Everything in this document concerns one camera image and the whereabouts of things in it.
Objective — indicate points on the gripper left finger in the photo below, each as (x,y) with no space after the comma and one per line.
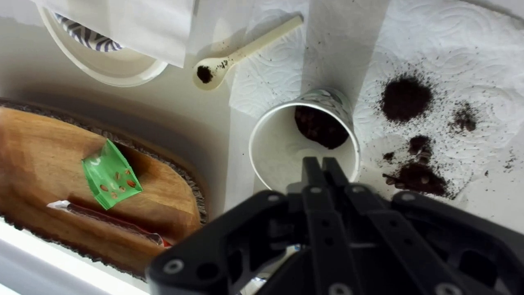
(262,229)

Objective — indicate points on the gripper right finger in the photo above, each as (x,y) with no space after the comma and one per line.
(409,246)

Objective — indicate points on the white paper cup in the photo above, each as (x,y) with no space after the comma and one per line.
(286,147)

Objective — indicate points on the white paper serviette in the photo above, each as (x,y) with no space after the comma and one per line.
(450,49)

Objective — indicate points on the heap of coffee beans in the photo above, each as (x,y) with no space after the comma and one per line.
(417,174)

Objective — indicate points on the heap of coffee grounds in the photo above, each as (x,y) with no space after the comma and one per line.
(405,98)

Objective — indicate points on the red and clear sachet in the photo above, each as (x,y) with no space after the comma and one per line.
(110,221)

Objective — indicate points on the green snack packet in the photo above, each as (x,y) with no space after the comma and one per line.
(111,176)

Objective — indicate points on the cream plastic spoon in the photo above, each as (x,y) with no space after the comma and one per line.
(229,61)

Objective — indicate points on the white plate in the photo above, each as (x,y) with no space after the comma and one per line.
(110,67)

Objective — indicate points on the wooden slab with bark edge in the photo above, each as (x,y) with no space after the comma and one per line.
(49,164)

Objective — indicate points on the white paper sheet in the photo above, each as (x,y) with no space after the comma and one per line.
(135,24)

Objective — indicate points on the striped blue and white bowl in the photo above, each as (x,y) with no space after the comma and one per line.
(86,35)

